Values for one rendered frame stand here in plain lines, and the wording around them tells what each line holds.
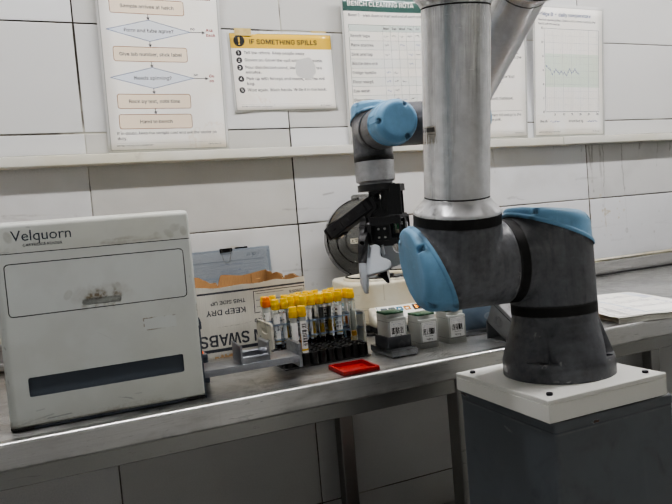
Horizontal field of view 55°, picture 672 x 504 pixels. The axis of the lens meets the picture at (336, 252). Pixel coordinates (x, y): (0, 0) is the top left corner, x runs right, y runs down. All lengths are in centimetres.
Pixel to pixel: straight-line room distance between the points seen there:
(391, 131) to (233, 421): 53
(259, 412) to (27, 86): 99
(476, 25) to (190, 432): 70
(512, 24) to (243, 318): 78
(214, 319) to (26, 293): 45
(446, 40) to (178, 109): 100
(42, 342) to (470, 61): 70
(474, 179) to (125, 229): 52
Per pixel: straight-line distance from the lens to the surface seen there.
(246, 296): 136
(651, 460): 98
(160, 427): 103
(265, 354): 110
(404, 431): 198
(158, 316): 103
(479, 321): 140
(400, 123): 110
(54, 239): 102
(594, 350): 91
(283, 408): 106
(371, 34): 191
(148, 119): 169
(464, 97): 82
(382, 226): 121
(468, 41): 82
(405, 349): 122
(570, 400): 85
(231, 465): 181
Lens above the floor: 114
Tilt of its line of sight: 3 degrees down
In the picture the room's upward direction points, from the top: 5 degrees counter-clockwise
